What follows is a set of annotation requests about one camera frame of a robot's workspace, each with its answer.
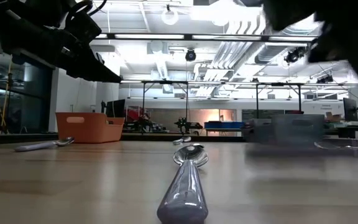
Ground grey plastic bin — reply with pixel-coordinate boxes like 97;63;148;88
244;113;325;147

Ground blue storage bins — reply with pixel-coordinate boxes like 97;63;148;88
203;121;247;129

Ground black ceiling spotlight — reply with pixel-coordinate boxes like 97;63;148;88
283;45;311;65

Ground orange plastic bin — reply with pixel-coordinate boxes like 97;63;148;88
55;111;126;144

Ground white wall sign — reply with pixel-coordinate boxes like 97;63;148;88
311;102;339;113

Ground black overhead frame bar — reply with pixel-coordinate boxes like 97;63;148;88
94;32;318;44

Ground white round ceiling light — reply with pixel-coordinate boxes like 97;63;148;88
161;4;179;26

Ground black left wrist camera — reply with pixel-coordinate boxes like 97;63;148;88
70;12;103;43

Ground cardboard box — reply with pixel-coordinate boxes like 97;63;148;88
324;111;342;123

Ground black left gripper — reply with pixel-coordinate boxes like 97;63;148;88
0;20;122;83

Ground black desk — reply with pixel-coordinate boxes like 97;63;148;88
323;124;358;140

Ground red plastic cover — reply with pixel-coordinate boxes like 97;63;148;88
126;105;150;123

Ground purple-handled metal spoon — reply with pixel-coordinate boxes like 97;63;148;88
156;143;210;224
14;136;75;152

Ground black rig frame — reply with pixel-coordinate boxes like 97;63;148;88
119;79;190;135
255;81;358;115

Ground black overhead camera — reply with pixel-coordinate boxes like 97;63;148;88
185;48;197;62

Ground teal-handled metal spoon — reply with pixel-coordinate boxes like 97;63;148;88
314;141;358;156

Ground black computer monitor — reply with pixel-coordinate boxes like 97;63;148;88
105;98;126;118
342;97;358;123

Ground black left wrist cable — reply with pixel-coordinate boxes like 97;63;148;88
65;0;108;23

